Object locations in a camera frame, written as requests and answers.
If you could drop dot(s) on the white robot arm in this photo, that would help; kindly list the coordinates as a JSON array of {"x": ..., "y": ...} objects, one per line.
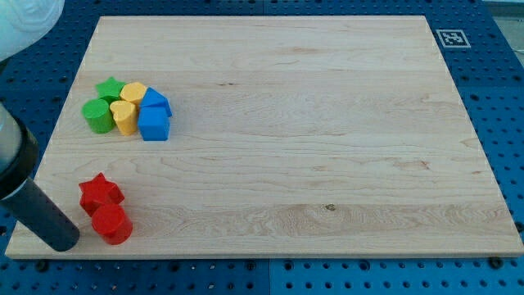
[{"x": 23, "y": 23}]

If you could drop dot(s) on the red cylinder block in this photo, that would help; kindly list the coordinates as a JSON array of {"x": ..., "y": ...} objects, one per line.
[{"x": 112, "y": 224}]

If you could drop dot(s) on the white fiducial marker tag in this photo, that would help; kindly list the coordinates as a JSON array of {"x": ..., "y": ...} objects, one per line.
[{"x": 453, "y": 38}]

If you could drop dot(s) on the blue cube block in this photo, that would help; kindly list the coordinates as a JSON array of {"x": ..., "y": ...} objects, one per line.
[{"x": 153, "y": 124}]

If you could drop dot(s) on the blue triangle block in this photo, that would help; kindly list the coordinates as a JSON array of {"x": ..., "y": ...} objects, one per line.
[{"x": 153, "y": 98}]

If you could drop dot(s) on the light wooden board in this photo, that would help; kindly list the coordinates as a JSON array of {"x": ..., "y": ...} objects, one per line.
[{"x": 291, "y": 137}]

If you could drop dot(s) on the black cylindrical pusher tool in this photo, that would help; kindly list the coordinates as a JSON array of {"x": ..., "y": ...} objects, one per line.
[{"x": 22, "y": 197}]

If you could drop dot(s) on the yellow heart block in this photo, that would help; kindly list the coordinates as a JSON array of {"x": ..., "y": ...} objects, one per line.
[{"x": 125, "y": 115}]

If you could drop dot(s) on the yellow hexagon block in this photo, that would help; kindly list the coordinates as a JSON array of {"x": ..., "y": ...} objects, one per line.
[{"x": 133, "y": 92}]

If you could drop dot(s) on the green star block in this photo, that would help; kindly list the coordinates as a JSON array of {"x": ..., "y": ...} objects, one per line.
[{"x": 109, "y": 90}]

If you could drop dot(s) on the green cylinder block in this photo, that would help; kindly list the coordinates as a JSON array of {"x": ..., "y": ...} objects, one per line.
[{"x": 97, "y": 114}]

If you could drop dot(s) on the red star block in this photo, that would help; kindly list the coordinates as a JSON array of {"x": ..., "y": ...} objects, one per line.
[{"x": 98, "y": 192}]

